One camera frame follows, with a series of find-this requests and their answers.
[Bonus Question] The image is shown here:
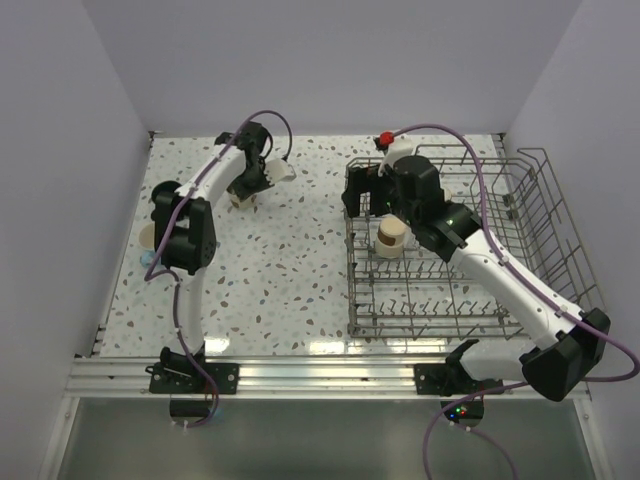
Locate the aluminium mounting rail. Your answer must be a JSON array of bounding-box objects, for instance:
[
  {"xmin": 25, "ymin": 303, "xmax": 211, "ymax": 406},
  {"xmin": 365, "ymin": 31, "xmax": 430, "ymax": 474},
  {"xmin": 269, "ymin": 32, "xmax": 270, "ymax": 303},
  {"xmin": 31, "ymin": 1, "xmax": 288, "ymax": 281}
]
[{"xmin": 62, "ymin": 352, "xmax": 594, "ymax": 401}]

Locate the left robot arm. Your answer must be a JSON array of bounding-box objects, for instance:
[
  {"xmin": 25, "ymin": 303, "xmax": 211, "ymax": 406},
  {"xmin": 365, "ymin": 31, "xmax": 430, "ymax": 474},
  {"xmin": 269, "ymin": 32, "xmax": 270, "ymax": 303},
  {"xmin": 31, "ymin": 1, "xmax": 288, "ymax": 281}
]
[{"xmin": 145, "ymin": 121, "xmax": 274, "ymax": 393}]

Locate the dark teal mug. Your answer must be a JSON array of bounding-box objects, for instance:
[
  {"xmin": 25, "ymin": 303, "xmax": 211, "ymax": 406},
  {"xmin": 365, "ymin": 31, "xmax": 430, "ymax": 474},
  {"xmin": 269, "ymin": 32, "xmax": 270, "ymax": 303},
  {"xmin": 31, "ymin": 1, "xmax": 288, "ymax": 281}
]
[{"xmin": 151, "ymin": 180, "xmax": 181, "ymax": 203}]

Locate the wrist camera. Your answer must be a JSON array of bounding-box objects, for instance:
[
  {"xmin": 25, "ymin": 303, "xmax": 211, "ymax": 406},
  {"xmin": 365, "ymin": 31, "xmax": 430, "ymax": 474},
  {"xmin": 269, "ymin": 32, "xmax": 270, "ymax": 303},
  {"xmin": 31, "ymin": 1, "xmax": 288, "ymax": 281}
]
[
  {"xmin": 374, "ymin": 131, "xmax": 414, "ymax": 177},
  {"xmin": 264, "ymin": 159, "xmax": 297, "ymax": 185}
]

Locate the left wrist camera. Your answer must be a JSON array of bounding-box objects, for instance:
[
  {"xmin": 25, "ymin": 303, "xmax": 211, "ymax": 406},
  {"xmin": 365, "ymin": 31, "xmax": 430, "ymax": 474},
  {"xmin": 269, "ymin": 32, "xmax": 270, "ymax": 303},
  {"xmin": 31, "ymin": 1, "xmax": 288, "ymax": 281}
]
[{"xmin": 264, "ymin": 159, "xmax": 297, "ymax": 185}]

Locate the grey wire dish rack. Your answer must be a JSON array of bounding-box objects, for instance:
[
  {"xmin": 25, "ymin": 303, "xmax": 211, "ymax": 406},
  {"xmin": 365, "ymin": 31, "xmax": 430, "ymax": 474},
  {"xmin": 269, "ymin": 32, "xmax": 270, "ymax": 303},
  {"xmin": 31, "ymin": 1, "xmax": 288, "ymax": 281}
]
[{"xmin": 344, "ymin": 142, "xmax": 604, "ymax": 345}]

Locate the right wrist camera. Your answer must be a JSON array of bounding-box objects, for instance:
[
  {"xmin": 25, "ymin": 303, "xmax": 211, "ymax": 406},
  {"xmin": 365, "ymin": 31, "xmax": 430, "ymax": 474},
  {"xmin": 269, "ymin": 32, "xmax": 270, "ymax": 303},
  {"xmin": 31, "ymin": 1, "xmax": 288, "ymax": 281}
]
[{"xmin": 374, "ymin": 131, "xmax": 414, "ymax": 177}]

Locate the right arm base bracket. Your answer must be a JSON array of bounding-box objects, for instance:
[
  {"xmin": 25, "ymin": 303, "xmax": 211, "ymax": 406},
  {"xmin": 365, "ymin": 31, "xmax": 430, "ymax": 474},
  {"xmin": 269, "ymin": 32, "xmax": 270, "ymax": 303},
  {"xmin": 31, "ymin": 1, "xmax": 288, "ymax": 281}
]
[{"xmin": 413, "ymin": 363, "xmax": 451, "ymax": 397}]

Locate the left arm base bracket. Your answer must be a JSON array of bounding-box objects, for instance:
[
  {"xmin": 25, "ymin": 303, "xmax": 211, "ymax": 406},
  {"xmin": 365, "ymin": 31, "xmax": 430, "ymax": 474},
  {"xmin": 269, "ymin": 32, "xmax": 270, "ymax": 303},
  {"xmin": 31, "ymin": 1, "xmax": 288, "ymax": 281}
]
[{"xmin": 204, "ymin": 363, "xmax": 240, "ymax": 395}]

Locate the light blue mug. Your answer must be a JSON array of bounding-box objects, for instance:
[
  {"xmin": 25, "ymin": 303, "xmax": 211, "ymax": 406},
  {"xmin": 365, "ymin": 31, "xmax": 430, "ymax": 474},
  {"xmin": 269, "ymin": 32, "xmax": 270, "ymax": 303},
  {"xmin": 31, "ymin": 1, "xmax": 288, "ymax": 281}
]
[{"xmin": 138, "ymin": 223, "xmax": 155, "ymax": 268}]

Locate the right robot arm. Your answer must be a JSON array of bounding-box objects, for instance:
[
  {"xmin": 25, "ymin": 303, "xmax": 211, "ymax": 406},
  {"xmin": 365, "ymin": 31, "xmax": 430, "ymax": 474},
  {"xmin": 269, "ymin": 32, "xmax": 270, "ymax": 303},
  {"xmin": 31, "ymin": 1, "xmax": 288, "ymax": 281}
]
[{"xmin": 342, "ymin": 155, "xmax": 611, "ymax": 402}]

